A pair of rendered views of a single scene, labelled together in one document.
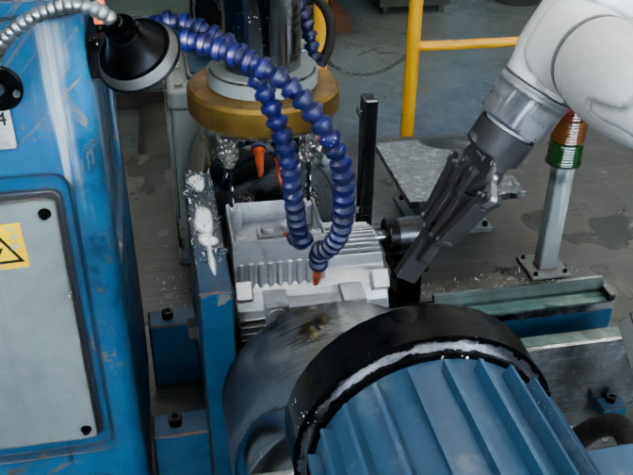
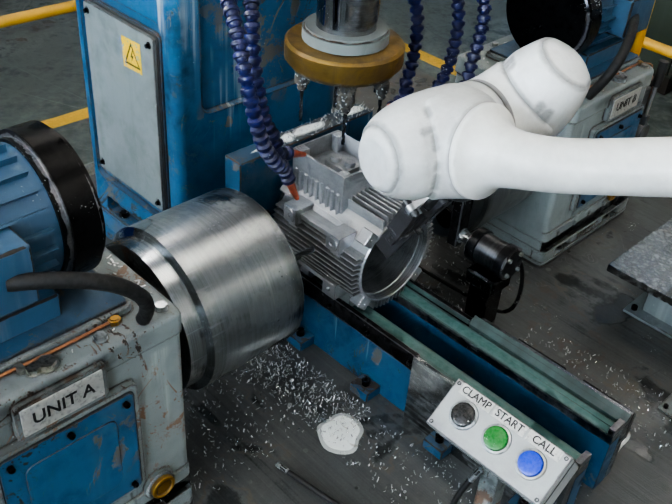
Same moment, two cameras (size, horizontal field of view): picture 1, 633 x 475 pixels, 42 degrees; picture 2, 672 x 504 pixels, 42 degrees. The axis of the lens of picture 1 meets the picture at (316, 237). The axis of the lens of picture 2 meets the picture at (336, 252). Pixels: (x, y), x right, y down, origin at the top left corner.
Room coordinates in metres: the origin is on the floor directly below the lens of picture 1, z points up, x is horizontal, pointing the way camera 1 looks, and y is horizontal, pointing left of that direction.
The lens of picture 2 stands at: (0.22, -0.93, 1.84)
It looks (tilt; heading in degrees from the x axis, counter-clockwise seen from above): 36 degrees down; 54
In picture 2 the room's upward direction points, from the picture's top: 5 degrees clockwise
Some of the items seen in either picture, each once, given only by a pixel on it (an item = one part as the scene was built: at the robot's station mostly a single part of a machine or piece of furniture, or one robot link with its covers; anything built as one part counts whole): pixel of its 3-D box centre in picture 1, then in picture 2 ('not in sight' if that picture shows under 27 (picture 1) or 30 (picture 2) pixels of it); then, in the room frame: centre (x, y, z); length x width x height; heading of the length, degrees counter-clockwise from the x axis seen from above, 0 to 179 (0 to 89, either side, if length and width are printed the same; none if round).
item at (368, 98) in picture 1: (366, 176); (468, 178); (1.08, -0.07, 1.12); 0.04 x 0.03 x 0.26; 102
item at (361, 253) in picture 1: (304, 296); (352, 230); (0.93, 0.02, 1.02); 0.20 x 0.19 x 0.19; 100
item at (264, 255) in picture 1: (274, 242); (339, 172); (0.92, 0.06, 1.11); 0.12 x 0.11 x 0.07; 100
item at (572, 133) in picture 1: (569, 126); not in sight; (1.33, -0.44, 1.10); 0.06 x 0.06 x 0.04
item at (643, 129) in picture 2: not in sight; (634, 101); (1.67, 0.07, 1.07); 0.08 x 0.07 x 0.20; 102
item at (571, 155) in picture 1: (564, 150); not in sight; (1.33, -0.44, 1.05); 0.06 x 0.06 x 0.04
